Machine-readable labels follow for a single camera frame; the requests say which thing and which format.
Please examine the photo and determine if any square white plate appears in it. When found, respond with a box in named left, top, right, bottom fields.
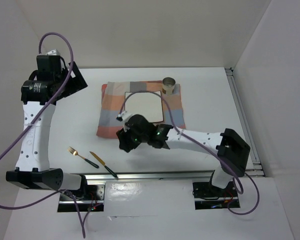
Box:
left=124, top=91, right=164, bottom=123

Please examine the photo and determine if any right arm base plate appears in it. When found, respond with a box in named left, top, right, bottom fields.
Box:
left=192, top=182, right=241, bottom=210

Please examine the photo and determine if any checkered orange blue cloth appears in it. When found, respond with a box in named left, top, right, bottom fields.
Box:
left=96, top=80, right=186, bottom=139

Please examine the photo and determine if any aluminium rail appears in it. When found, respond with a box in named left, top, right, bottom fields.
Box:
left=84, top=169, right=266, bottom=182
left=224, top=68, right=263, bottom=172

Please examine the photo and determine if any metal cup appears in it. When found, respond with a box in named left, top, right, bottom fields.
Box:
left=162, top=77, right=176, bottom=96

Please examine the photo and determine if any aluminium rail right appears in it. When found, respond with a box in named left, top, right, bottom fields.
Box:
left=224, top=68, right=263, bottom=172

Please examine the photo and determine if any gold knife green handle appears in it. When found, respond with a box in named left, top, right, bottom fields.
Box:
left=90, top=151, right=118, bottom=179

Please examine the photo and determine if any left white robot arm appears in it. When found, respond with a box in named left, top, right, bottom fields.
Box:
left=5, top=49, right=89, bottom=200

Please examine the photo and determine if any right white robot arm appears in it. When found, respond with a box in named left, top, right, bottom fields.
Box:
left=116, top=111, right=251, bottom=196

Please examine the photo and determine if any purple cable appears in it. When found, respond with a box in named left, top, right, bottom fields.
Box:
left=0, top=31, right=101, bottom=238
left=116, top=91, right=261, bottom=216

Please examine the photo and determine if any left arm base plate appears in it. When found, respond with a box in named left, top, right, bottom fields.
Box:
left=57, top=182, right=106, bottom=213

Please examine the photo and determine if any aluminium rail front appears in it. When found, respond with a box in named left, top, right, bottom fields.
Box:
left=84, top=169, right=266, bottom=182

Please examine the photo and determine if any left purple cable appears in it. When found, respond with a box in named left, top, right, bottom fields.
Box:
left=0, top=31, right=101, bottom=238

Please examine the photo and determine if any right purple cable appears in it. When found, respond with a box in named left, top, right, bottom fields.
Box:
left=116, top=91, right=261, bottom=216

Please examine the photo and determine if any gold fork green handle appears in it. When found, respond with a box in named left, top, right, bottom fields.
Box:
left=67, top=146, right=99, bottom=169

